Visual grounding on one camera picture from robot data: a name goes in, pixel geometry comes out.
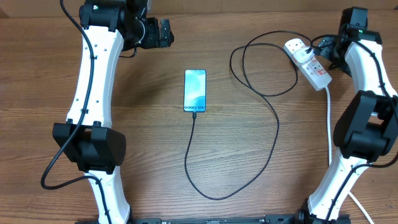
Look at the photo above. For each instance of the white charger plug adapter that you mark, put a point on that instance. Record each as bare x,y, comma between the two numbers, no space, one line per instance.
303,55

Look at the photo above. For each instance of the Samsung Galaxy smartphone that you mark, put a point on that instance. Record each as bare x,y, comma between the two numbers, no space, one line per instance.
194,99

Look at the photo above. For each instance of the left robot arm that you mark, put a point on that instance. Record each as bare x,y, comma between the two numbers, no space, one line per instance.
108,29

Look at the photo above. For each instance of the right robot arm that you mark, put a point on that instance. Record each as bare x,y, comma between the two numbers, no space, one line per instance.
367,129

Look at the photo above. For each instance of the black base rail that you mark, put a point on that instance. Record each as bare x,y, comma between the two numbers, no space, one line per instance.
268,219

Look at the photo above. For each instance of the white power strip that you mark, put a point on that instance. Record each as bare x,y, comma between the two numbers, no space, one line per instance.
313,71

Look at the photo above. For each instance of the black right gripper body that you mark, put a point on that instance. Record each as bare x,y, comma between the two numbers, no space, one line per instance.
328,50

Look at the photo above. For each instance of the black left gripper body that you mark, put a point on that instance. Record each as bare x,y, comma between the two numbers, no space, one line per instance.
152,39

